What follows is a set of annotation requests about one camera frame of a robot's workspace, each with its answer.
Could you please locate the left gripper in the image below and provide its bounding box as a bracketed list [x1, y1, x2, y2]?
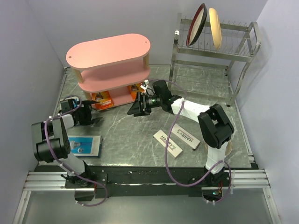
[73, 100, 102, 125]

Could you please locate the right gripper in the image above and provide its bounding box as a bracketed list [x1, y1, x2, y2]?
[128, 91, 163, 117]

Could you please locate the orange Gillette box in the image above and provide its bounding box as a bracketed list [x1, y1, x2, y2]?
[92, 91, 114, 110]
[128, 83, 144, 101]

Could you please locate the blue Harry's razor box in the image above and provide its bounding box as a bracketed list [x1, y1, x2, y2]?
[68, 135, 102, 158]

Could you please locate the pink three-tier shelf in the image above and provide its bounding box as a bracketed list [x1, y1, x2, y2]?
[66, 33, 151, 107]

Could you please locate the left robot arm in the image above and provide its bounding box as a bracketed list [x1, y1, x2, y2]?
[31, 96, 102, 188]

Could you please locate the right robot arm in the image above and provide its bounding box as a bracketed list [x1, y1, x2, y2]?
[127, 79, 234, 186]

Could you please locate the blue razor box upper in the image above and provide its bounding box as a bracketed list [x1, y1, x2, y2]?
[60, 96, 78, 113]

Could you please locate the white Harry's box left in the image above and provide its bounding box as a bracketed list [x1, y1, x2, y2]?
[153, 130, 183, 159]

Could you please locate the white harry's box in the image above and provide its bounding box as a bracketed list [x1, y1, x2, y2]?
[171, 124, 200, 151]
[153, 130, 183, 159]

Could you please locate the white Harry's box right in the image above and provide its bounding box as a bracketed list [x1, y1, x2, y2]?
[171, 124, 200, 151]

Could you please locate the beige bowl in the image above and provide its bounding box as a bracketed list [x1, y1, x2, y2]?
[225, 141, 233, 156]

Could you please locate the dark red plate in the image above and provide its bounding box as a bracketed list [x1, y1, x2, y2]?
[186, 3, 207, 47]

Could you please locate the cream yellow plate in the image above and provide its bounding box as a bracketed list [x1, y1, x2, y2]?
[209, 8, 222, 50]

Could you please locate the metal dish rack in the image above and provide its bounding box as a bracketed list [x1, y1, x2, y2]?
[168, 13, 262, 107]

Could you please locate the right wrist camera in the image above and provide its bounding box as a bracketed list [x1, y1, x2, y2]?
[141, 79, 149, 92]

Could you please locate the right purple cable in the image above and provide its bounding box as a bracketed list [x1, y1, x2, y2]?
[149, 79, 232, 204]

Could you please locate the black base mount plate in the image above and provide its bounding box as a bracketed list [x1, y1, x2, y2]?
[35, 165, 259, 202]

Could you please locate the aluminium rail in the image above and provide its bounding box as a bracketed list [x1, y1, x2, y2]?
[23, 170, 271, 191]

